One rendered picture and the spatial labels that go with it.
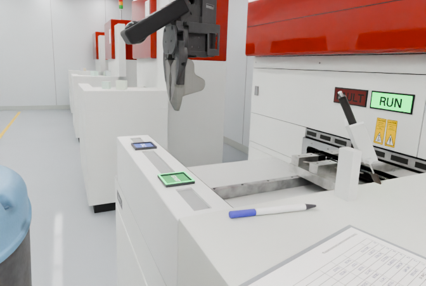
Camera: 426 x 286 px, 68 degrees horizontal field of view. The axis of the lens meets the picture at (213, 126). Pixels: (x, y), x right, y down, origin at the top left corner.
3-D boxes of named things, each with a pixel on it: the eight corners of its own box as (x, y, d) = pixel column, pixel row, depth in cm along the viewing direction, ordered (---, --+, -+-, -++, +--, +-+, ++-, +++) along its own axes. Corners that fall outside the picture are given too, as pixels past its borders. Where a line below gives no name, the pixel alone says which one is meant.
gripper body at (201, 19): (219, 59, 55) (222, -15, 52) (172, 58, 51) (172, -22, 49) (202, 59, 61) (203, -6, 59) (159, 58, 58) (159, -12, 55)
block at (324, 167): (328, 168, 96) (329, 158, 95) (337, 172, 93) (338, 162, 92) (308, 171, 93) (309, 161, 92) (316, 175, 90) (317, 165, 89)
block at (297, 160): (310, 160, 103) (311, 152, 103) (317, 163, 100) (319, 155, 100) (291, 163, 100) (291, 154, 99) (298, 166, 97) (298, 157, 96)
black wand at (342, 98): (340, 94, 47) (346, 89, 48) (333, 94, 49) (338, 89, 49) (378, 186, 55) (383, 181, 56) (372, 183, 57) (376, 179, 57)
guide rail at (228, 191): (318, 180, 102) (319, 171, 102) (322, 182, 101) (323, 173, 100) (170, 204, 81) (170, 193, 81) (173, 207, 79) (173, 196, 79)
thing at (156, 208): (148, 177, 100) (148, 134, 97) (232, 290, 51) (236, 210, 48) (117, 181, 96) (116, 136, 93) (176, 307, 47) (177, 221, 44)
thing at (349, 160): (355, 189, 57) (364, 117, 54) (374, 198, 53) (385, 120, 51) (329, 194, 54) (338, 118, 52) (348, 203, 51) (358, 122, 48)
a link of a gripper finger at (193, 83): (207, 111, 56) (208, 59, 54) (175, 113, 54) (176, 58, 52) (200, 110, 59) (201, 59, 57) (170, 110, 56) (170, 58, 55)
